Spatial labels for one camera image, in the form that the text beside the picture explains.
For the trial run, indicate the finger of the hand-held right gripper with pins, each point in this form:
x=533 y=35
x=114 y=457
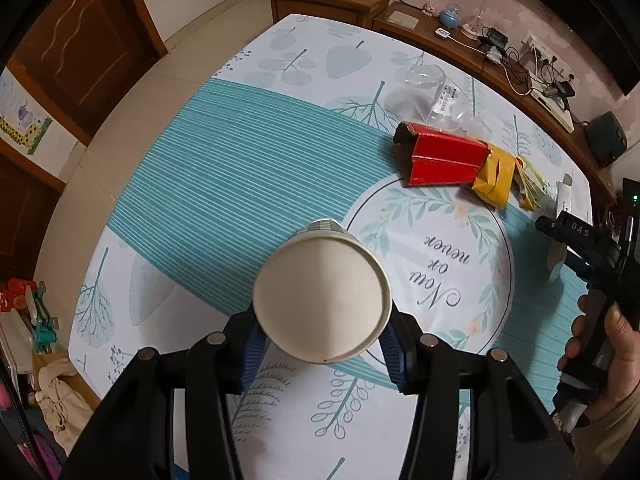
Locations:
x=579 y=267
x=550 y=227

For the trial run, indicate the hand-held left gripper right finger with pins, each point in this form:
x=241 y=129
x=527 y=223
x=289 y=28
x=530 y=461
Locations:
x=392 y=360

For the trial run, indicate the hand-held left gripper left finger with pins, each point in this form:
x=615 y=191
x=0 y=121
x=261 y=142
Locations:
x=254 y=355

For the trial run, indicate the white grey carton box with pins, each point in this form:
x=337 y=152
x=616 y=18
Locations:
x=560 y=200

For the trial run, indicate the yellow packet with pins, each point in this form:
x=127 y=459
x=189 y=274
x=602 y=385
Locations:
x=495 y=175

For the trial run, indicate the grey checked paper cup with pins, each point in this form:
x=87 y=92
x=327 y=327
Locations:
x=320 y=300

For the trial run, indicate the red carton box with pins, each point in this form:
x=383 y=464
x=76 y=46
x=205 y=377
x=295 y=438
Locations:
x=440 y=160

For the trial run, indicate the clear plastic container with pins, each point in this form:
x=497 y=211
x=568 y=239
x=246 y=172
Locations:
x=440 y=105

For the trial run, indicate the person's right forearm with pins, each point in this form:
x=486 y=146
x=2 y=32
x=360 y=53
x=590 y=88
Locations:
x=610 y=440

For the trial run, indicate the person's right hand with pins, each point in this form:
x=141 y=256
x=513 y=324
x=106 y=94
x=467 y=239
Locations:
x=622 y=355

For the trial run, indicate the black speaker box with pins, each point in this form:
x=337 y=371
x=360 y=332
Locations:
x=607 y=137

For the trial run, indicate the white power strip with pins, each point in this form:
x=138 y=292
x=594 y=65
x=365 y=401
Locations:
x=552 y=110

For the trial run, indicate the wooden television console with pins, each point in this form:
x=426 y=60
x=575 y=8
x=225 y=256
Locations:
x=500 y=85

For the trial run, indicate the beige cloth bag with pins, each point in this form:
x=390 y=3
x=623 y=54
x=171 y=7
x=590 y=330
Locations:
x=62 y=400

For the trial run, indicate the black charger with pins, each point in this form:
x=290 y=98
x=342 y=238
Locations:
x=497 y=37

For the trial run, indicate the leaf printed tablecloth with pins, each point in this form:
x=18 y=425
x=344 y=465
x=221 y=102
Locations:
x=225 y=160

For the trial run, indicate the teal plastic tool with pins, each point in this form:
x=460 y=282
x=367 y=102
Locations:
x=42 y=325

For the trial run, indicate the glass dome ornament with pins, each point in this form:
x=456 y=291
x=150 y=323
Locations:
x=471 y=25

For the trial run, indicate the small white device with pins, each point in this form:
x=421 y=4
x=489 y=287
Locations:
x=442 y=34

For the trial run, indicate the black television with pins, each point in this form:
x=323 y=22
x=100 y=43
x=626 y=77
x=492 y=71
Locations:
x=590 y=5

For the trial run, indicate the blue round ornament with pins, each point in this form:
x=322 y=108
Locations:
x=450 y=16

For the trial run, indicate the brown wooden cabinet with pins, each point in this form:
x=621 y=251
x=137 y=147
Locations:
x=25 y=210

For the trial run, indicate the wooden side cabinet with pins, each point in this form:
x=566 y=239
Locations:
x=325 y=2

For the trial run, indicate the wooden door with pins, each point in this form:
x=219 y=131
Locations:
x=90 y=50

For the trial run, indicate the white wall sockets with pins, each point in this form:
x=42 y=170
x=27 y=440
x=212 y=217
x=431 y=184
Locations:
x=540 y=47

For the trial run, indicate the giraffe wall poster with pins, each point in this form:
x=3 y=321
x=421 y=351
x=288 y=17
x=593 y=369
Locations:
x=25 y=125

